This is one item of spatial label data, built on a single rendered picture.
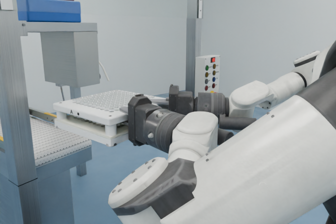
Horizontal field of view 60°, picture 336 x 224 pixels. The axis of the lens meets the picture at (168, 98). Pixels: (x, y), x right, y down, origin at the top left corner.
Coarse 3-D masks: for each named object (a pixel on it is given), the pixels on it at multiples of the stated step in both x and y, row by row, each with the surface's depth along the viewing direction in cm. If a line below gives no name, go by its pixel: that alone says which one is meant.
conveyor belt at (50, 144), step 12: (36, 120) 136; (0, 132) 120; (36, 132) 120; (48, 132) 120; (60, 132) 120; (36, 144) 108; (48, 144) 108; (60, 144) 108; (72, 144) 110; (84, 144) 114; (36, 156) 99; (48, 156) 102; (60, 156) 106
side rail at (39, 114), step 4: (32, 108) 142; (32, 112) 141; (36, 112) 139; (40, 112) 137; (36, 116) 140; (40, 116) 137; (44, 116) 135; (48, 116) 133; (52, 116) 131; (48, 120) 134
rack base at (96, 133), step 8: (56, 120) 83; (64, 120) 82; (72, 120) 82; (80, 120) 82; (64, 128) 81; (72, 128) 78; (80, 128) 76; (88, 128) 75; (96, 128) 75; (104, 128) 75; (120, 128) 75; (88, 136) 74; (96, 136) 72; (104, 136) 70; (112, 136) 69; (120, 136) 71; (112, 144) 70
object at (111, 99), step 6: (96, 96) 87; (102, 96) 86; (108, 96) 86; (114, 96) 86; (120, 96) 86; (126, 96) 87; (96, 102) 79; (102, 102) 80; (108, 102) 79; (114, 102) 79; (120, 102) 79; (126, 102) 79
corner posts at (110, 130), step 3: (57, 111) 82; (60, 111) 82; (57, 114) 82; (60, 114) 82; (63, 114) 83; (57, 117) 83; (60, 117) 82; (63, 117) 83; (66, 117) 84; (105, 126) 70; (108, 126) 69; (111, 126) 69; (114, 126) 70; (105, 129) 70; (108, 129) 69; (111, 129) 69; (114, 129) 70; (105, 132) 70; (108, 132) 70; (111, 132) 70; (114, 132) 70; (108, 135) 70; (111, 135) 70
